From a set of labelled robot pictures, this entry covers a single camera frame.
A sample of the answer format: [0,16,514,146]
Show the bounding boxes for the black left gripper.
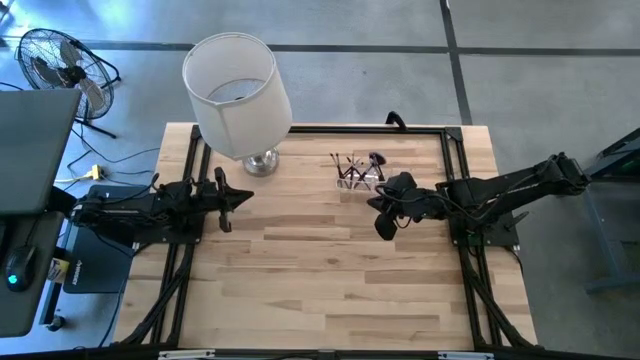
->
[196,166,256,235]

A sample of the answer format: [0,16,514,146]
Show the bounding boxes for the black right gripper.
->
[366,170,444,243]

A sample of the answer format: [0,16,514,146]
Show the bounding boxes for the thick grey-tipped makeup brush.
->
[360,162,386,185]

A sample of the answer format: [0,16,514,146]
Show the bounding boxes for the flat-tipped wide-ferrule brush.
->
[352,158,374,184]

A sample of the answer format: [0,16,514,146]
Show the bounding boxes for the large fluffy powder brush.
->
[357,151,388,184]

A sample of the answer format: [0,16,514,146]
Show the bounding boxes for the clear acrylic organizer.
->
[335,167,396,192]

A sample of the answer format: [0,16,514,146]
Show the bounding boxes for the silver table lamp white shade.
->
[181,31,294,178]

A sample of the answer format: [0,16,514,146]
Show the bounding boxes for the silver aluminium bar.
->
[158,349,216,360]
[438,351,495,360]

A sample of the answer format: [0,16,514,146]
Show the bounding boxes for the grey flat panel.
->
[0,88,83,217]

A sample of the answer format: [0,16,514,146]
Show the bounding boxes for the black floor fan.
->
[16,27,122,140]

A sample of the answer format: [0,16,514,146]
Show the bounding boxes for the grey metal stand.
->
[582,127,640,296]

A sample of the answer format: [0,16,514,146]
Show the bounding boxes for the black computer mouse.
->
[4,245,38,293]

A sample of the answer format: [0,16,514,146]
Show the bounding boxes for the grey side desk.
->
[0,209,67,338]

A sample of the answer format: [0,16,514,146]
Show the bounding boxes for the black aluminium table frame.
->
[112,122,539,360]

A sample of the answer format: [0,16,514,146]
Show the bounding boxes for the black clamp on frame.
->
[384,110,409,129]

